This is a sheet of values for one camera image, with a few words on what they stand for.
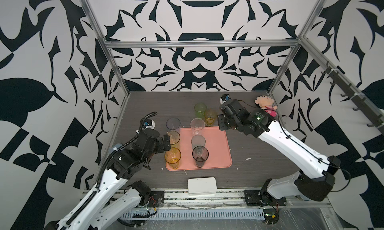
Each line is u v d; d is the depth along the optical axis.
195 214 0.71
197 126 0.89
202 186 0.75
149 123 0.61
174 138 0.88
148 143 0.50
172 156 0.79
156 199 0.74
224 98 0.62
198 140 0.84
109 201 0.44
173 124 0.85
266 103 1.05
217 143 0.89
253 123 0.45
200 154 0.78
